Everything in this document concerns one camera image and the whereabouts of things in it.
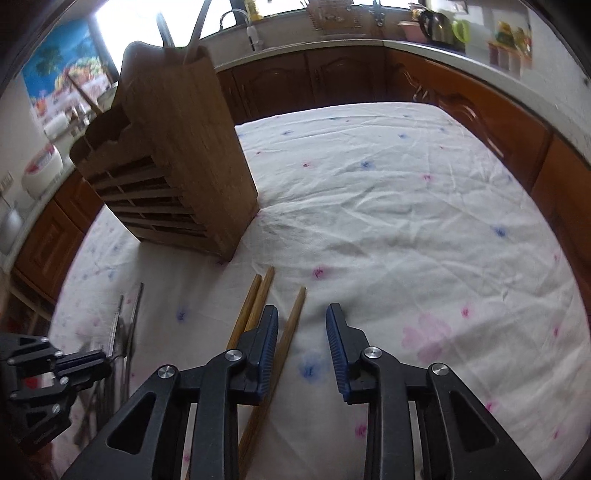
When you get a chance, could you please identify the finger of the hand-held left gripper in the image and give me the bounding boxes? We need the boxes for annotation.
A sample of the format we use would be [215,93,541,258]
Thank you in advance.
[7,369,112,444]
[0,335,112,371]

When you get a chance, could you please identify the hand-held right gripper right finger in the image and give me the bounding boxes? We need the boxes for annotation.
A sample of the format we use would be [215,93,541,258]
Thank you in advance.
[325,303,543,480]

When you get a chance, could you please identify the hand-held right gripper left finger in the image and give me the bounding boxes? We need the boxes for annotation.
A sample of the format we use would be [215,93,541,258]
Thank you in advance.
[60,305,280,480]

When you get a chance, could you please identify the wooden chopstick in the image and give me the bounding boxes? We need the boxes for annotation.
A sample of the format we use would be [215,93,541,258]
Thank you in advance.
[245,267,275,333]
[67,74,105,116]
[226,274,263,352]
[238,286,307,478]

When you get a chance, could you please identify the wooden utensil holder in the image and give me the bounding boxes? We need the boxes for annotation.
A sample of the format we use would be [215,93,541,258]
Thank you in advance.
[69,41,260,264]

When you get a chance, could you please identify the metal spoon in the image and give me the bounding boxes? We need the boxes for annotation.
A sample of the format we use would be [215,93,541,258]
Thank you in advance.
[121,282,145,402]

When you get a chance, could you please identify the white floral tablecloth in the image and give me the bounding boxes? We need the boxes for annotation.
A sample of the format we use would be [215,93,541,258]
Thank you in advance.
[48,102,580,480]

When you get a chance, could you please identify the white and red rice cooker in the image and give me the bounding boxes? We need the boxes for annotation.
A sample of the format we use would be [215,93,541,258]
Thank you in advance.
[22,144,63,199]

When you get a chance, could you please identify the paper towel roll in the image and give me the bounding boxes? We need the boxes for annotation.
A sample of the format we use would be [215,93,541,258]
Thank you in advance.
[44,113,70,137]

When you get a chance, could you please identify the wooden base cabinets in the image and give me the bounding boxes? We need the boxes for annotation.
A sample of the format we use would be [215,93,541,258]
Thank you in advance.
[9,46,591,324]

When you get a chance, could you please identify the grey kitchen countertop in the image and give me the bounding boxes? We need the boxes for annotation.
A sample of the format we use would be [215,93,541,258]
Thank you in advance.
[198,28,591,162]

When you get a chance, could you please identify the chrome kitchen faucet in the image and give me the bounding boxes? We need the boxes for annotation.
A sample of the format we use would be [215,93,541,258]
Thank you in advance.
[219,9,265,51]

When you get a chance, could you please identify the stainless steel kettle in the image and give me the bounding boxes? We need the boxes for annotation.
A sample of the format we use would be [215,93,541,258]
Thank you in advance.
[418,10,455,44]

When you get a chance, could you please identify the row of spice jars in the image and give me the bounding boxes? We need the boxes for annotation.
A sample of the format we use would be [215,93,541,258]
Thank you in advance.
[488,41,525,77]

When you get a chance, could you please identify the kitchen window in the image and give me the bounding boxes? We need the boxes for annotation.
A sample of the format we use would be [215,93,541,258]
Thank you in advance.
[95,0,416,51]

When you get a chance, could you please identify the fruit and palm wall poster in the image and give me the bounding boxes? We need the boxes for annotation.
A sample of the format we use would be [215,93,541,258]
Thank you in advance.
[23,21,114,125]

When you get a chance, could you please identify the pale curved utensil handle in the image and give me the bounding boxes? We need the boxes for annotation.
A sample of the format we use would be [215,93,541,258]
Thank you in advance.
[184,0,209,61]

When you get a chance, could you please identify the dark utensil handle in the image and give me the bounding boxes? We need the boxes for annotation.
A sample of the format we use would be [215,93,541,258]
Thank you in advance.
[156,14,177,49]

